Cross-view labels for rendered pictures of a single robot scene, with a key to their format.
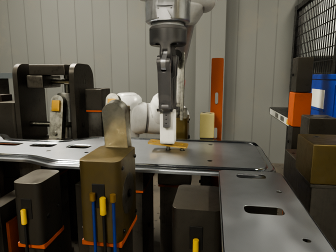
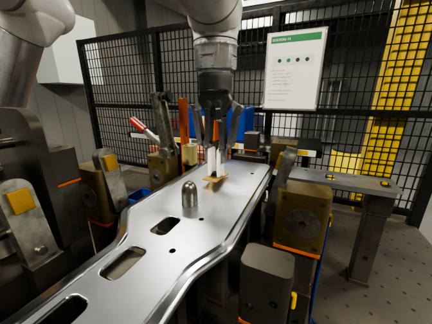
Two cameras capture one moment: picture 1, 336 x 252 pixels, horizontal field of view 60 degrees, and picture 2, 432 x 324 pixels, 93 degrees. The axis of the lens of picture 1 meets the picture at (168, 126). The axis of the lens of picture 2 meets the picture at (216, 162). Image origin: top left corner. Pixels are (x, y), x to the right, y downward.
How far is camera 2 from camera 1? 0.66 m
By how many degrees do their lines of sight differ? 72
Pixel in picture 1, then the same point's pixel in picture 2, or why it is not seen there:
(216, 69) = (184, 108)
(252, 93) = not seen: outside the picture
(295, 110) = (215, 130)
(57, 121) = (35, 227)
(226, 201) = (323, 180)
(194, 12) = (56, 32)
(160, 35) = (229, 83)
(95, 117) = (70, 191)
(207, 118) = (194, 148)
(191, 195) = not seen: hidden behind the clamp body
